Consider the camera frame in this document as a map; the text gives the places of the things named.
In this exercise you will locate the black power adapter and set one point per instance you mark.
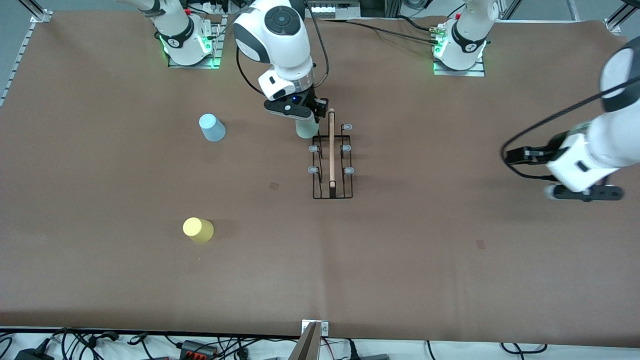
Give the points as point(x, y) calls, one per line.
point(32, 355)

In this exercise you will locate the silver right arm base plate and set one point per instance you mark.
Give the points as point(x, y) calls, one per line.
point(200, 65)

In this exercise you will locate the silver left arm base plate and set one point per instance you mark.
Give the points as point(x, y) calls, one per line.
point(475, 73)

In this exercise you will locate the light blue plastic cup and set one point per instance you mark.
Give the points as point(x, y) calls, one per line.
point(212, 128)

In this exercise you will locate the mint green plastic cup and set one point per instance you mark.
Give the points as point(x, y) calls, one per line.
point(306, 130)

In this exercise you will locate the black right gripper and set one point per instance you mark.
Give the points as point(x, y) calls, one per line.
point(317, 104)

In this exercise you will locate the aluminium frame corner bracket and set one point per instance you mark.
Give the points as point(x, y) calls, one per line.
point(40, 15)
point(617, 22)

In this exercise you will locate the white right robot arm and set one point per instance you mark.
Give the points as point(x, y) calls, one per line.
point(280, 40)

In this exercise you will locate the yellow plastic cup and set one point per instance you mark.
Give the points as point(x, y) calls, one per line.
point(197, 231)

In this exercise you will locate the aluminium frame rail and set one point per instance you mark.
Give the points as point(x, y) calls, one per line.
point(17, 60)

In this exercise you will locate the black orange connector box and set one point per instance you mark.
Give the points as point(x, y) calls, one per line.
point(197, 349)

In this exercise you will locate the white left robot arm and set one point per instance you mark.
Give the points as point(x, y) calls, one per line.
point(470, 35)

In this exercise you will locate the white power strip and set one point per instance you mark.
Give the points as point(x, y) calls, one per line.
point(330, 9)

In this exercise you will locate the silver table edge bracket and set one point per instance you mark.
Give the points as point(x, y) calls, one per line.
point(324, 328)

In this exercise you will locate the brown table cover sheet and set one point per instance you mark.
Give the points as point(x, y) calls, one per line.
point(150, 290)

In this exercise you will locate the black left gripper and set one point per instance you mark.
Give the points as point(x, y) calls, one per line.
point(547, 150)

